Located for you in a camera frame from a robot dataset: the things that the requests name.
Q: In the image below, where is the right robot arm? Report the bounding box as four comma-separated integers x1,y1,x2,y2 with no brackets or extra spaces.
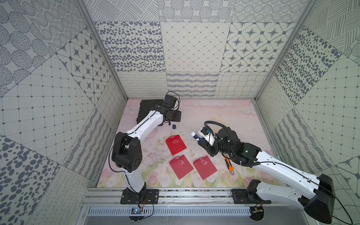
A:
192,126,335,224

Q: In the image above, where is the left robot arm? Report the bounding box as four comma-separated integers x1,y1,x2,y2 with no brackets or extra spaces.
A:
111,105,182,194

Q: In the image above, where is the red envelope bottom right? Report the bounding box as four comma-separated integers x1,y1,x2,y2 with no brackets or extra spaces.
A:
193,156,218,180

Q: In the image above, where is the red envelope bottom left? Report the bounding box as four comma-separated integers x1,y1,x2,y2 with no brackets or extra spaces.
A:
169,155,194,180

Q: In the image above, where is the orange adjustable wrench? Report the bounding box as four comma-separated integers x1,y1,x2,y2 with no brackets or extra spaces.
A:
225,156,234,175

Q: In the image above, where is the black plastic case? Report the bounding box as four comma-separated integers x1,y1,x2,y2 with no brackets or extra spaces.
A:
136,99,163,124

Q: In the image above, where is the right circuit board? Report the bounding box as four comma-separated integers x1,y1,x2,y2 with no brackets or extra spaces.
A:
250,206,264,221

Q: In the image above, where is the circuit board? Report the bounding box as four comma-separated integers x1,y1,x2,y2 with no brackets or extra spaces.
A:
250,206,264,221
129,207,144,222

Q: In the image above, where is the left circuit board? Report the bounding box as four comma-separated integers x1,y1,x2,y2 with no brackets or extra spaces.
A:
129,207,144,222

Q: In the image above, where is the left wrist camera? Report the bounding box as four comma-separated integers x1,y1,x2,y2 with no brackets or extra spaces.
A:
163,94,178,109

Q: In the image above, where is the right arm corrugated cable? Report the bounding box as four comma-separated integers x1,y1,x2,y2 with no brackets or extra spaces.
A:
203,120,261,167

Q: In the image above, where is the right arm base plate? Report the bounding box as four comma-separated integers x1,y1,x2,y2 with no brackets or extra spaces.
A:
230,189,272,205

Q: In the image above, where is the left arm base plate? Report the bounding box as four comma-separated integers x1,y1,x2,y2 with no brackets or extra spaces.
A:
120,188,159,204

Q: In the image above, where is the aluminium mounting rail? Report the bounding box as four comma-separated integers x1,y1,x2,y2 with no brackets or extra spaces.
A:
80,184,302,207

